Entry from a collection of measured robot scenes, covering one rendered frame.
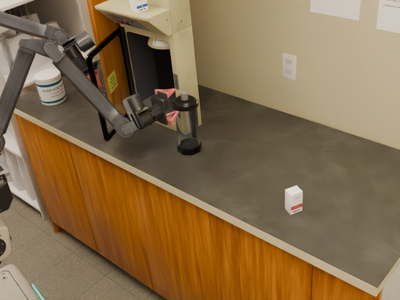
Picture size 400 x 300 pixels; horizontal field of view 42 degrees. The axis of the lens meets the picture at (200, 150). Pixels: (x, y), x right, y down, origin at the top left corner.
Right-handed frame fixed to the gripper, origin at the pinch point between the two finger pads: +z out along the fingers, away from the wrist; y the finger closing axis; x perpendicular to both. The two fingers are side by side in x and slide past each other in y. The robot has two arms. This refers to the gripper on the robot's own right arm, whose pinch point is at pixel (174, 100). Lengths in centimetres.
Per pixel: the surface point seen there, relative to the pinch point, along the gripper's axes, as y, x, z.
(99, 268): -118, 67, -17
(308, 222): -28, -63, -5
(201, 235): -49, -20, -14
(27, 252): -116, 113, -35
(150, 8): 31.9, 15.9, 9.1
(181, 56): 11.0, 9.0, 15.2
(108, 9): 32.3, 31.3, 0.7
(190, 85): -3.4, 9.5, 18.6
